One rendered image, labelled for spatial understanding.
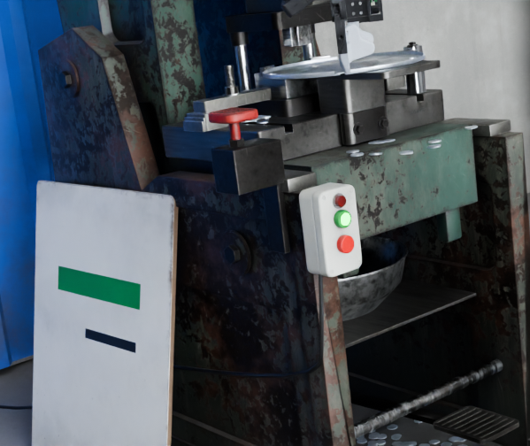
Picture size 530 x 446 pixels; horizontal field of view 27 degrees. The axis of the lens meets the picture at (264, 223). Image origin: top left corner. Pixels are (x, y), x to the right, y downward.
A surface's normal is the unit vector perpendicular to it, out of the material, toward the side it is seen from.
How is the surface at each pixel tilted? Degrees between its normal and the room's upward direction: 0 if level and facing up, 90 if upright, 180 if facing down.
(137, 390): 78
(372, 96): 90
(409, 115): 90
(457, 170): 90
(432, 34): 90
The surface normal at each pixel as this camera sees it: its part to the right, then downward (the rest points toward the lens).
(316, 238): -0.78, 0.23
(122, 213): -0.75, 0.03
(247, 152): 0.62, 0.10
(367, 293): 0.51, 0.39
